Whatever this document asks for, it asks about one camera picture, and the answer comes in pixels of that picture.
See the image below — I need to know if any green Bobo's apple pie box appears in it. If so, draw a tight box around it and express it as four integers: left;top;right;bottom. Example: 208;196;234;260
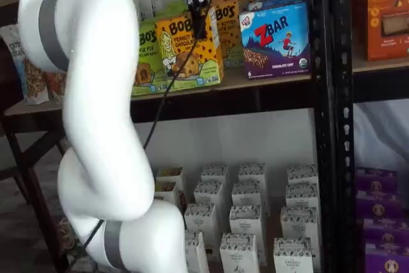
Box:
166;0;192;15
130;19;167;97
152;7;180;23

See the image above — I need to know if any wooden shelf board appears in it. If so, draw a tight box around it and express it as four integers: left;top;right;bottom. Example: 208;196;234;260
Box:
352;57;409;74
3;73;313;117

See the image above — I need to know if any black metal shelf rack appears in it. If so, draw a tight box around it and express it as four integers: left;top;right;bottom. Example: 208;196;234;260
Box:
332;0;409;273
0;0;335;273

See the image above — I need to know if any white organic pantry box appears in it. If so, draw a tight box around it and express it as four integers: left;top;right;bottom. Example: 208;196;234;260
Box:
231;180;263;208
238;163;267;187
229;205;266;264
274;237;314;273
194;181;224;210
285;183;320;210
286;164;320;187
201;164;230;187
219;233;261;273
280;205;321;267
184;230;211;273
184;203;220;250

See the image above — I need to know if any yellow label granola box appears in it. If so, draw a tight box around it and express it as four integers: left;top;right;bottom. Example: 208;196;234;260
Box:
154;181;179;205
155;166;185;191

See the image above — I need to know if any large orange cereal box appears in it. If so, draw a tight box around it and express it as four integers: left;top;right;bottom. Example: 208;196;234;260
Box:
360;0;409;62

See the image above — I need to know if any purple snack box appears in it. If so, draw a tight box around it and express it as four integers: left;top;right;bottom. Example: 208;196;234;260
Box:
362;217;409;248
364;242;409;273
356;167;399;194
356;189;404;219

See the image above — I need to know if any granola bag with orange label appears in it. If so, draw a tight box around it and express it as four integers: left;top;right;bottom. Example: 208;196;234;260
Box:
43;70;67;102

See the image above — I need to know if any white purely elizabeth granola bag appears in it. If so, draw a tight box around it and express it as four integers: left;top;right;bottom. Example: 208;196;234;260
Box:
0;24;46;106

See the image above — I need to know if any white plastic sheet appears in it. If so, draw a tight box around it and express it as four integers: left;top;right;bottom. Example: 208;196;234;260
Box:
353;98;409;171

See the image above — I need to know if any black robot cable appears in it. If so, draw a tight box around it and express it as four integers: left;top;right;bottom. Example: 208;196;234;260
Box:
68;0;215;273

